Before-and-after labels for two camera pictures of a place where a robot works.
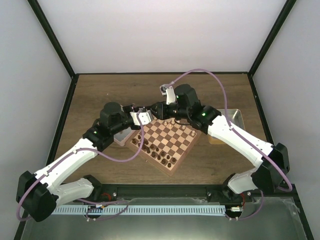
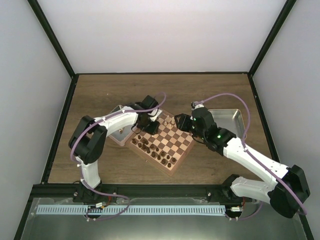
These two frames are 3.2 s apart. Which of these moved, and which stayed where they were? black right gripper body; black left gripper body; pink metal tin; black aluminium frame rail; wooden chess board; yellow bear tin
Moved: black left gripper body; black right gripper body
Stayed: wooden chess board; pink metal tin; black aluminium frame rail; yellow bear tin
